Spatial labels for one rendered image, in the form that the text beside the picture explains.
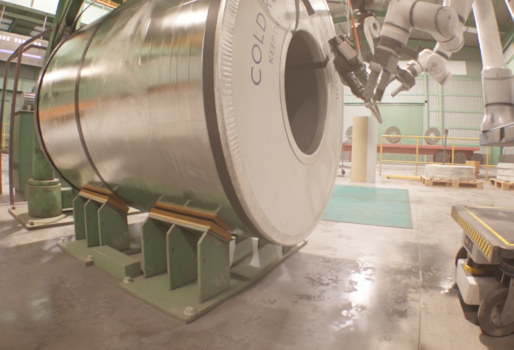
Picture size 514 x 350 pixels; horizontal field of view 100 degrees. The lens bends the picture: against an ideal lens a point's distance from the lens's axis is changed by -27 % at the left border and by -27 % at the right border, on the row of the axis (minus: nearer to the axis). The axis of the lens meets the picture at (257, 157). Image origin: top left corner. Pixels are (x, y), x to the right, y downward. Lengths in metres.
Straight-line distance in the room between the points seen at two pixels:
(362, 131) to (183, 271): 5.12
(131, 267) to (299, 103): 1.06
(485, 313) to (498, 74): 0.92
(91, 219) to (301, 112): 1.18
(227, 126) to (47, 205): 1.73
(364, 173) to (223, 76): 5.32
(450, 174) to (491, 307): 5.08
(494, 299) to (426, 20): 0.82
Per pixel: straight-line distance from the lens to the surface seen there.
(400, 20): 0.92
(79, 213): 1.69
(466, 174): 6.09
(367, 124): 5.89
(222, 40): 0.68
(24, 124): 2.98
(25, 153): 2.98
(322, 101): 1.42
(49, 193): 2.20
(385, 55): 0.87
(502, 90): 1.37
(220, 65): 0.66
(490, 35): 1.65
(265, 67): 0.84
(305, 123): 1.41
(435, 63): 1.47
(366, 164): 5.86
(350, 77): 1.29
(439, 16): 0.87
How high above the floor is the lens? 0.53
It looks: 1 degrees down
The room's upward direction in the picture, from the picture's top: 2 degrees clockwise
